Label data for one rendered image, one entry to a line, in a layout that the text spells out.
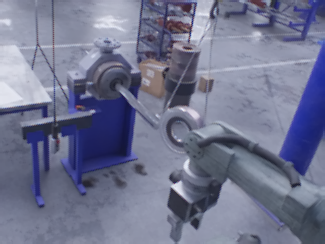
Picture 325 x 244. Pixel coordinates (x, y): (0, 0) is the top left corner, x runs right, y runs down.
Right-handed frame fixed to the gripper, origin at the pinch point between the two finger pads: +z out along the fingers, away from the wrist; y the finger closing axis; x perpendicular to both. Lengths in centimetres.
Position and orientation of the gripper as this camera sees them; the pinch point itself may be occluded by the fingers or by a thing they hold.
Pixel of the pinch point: (186, 227)
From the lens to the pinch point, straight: 184.1
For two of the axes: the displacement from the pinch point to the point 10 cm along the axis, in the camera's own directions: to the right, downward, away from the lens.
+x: -6.5, -4.7, 5.9
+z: -1.4, 8.4, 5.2
